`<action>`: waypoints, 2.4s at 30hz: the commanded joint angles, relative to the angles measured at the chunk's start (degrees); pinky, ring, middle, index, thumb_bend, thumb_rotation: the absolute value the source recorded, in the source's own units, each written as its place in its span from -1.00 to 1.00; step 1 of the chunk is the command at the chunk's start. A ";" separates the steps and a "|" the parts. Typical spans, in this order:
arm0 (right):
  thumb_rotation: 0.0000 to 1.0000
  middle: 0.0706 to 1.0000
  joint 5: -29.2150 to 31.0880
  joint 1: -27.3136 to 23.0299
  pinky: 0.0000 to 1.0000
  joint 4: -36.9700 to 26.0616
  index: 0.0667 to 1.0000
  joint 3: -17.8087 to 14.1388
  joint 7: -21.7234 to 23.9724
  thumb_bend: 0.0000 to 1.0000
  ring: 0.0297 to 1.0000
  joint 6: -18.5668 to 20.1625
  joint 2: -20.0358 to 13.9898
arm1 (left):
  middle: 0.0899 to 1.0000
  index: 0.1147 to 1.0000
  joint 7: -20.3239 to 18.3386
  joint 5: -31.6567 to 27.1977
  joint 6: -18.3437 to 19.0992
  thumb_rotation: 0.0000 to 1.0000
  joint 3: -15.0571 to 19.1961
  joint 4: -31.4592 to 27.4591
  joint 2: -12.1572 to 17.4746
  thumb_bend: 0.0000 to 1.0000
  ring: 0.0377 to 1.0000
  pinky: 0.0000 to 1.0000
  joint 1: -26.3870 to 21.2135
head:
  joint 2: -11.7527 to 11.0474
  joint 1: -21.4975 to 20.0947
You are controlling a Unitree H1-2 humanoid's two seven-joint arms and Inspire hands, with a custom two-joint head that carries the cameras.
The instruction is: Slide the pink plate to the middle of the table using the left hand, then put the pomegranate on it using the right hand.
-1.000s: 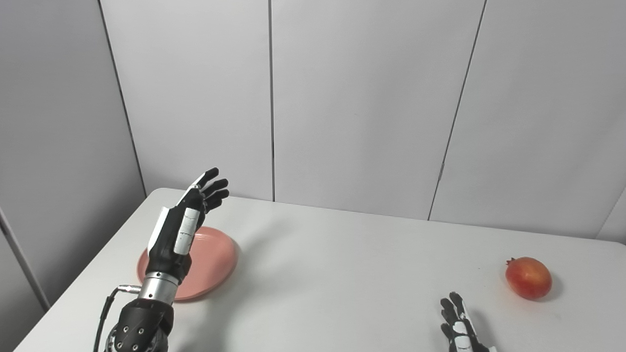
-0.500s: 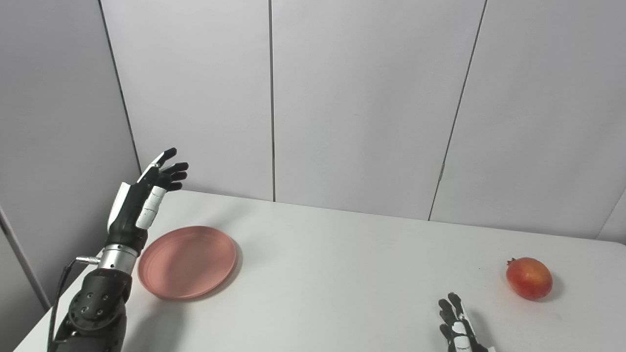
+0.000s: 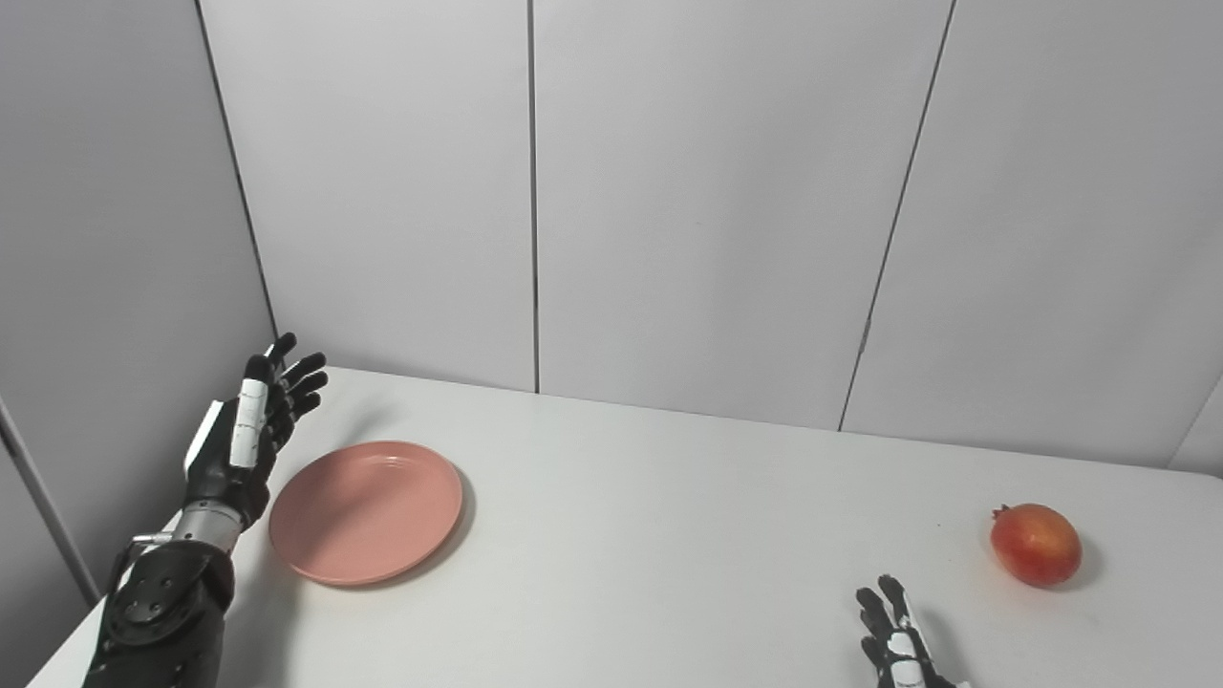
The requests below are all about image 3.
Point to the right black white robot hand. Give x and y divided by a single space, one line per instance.
903 655

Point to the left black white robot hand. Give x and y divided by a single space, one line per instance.
229 468

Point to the pink round plate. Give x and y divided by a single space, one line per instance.
366 513

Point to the red pomegranate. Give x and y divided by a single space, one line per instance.
1036 545

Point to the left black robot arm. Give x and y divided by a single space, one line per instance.
162 612

